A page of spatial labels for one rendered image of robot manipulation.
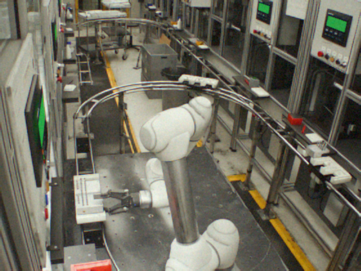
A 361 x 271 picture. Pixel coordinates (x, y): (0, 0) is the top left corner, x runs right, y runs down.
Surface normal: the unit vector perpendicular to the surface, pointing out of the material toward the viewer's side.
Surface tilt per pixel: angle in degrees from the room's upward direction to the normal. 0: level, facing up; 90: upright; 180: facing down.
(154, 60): 91
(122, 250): 0
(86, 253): 0
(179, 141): 77
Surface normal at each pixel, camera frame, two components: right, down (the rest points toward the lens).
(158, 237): 0.07, -0.87
